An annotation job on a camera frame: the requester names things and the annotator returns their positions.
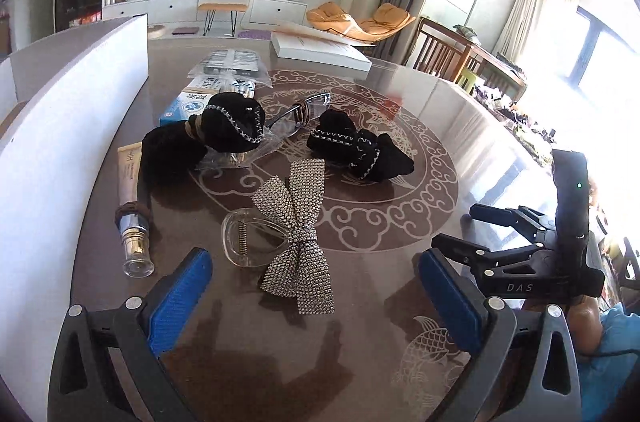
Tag flat white box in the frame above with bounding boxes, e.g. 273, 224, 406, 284
271, 32, 372, 71

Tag cosmetic tube with silver cap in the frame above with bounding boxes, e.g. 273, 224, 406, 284
115, 142, 155, 279

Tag phone case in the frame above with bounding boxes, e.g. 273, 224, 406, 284
188, 49, 272, 88

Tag white tv cabinet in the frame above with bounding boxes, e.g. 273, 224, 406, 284
102, 0, 307, 29

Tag wooden dining chair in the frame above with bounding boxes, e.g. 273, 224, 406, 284
402, 17, 474, 82

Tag blue white nail cream box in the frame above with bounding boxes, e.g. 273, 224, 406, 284
158, 81, 255, 125

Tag rhinestone bow hair clip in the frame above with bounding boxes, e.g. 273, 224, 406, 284
221, 159, 335, 315

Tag clear frame glasses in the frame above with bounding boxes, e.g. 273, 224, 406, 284
196, 92, 331, 171

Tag wooden bench stool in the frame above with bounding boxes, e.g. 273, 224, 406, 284
198, 2, 248, 37

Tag orange lounge chair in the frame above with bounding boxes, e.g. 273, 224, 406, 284
306, 2, 416, 43

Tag large white cardboard box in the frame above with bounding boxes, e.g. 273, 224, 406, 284
1, 16, 149, 421

